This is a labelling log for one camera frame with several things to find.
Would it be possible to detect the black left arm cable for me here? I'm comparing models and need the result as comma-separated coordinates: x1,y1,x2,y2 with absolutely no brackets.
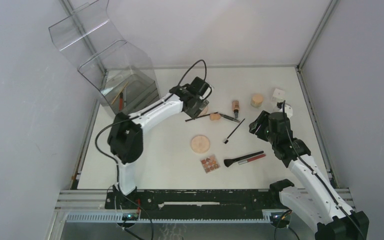
94,59,214,240

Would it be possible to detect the black powder brush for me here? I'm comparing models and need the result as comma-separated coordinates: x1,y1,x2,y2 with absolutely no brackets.
223,151,265,168

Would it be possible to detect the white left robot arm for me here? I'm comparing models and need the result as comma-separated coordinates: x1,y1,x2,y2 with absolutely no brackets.
107,77,212,209

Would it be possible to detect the BB cream tube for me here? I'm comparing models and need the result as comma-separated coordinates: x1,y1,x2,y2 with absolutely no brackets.
232,100,240,119

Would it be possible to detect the clear acrylic makeup organizer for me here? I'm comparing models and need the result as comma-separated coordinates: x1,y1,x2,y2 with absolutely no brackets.
48,0,161,116

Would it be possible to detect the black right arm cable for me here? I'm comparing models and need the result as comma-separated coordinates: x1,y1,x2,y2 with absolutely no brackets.
274,100,368,240

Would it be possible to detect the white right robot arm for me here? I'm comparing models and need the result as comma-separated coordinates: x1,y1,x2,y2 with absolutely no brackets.
249,110,370,240

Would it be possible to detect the wooden handle brush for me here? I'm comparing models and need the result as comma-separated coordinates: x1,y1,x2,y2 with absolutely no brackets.
111,81,129,105

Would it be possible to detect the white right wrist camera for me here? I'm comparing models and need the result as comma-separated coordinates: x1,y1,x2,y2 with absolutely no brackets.
280,104,293,118

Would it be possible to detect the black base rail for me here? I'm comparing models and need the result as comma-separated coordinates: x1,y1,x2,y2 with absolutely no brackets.
104,189,283,221

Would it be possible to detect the round beige sponge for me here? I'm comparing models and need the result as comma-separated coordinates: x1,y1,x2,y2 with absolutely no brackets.
190,135,211,154
200,106,209,116

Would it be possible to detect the thin black liner brush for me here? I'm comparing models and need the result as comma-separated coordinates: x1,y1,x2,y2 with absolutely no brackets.
185,112,218,122

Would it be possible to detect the cream jar gold lid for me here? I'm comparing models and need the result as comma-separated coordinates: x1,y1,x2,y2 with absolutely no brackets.
250,93,264,108

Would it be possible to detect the red silver lip gloss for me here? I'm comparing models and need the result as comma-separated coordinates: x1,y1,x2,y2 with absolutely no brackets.
238,153,266,165

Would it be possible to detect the clear liquid bottle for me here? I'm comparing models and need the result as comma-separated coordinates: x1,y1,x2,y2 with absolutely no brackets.
271,88,286,110

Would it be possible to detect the dark concealer stick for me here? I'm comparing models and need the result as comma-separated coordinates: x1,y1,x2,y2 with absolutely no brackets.
219,113,241,123

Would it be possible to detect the eyeshadow palette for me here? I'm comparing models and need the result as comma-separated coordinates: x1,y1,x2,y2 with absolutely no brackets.
200,154,221,174

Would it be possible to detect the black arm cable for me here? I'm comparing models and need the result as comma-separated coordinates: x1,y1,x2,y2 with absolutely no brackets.
94,59,214,240
274,100,368,240

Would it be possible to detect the red lip pencil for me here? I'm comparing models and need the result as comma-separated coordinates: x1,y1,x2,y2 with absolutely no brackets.
118,92,124,112

